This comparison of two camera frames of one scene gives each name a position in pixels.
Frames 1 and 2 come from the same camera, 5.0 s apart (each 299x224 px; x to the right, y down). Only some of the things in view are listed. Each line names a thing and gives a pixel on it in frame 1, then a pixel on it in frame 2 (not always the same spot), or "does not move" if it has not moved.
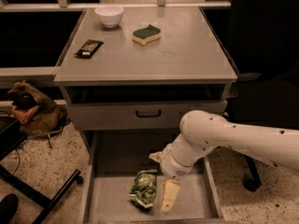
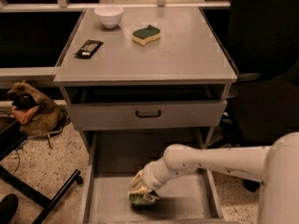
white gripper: [171, 164] to [149, 179]
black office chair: [260, 35] does not move
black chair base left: [12, 134] does not move
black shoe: [8, 206] does not move
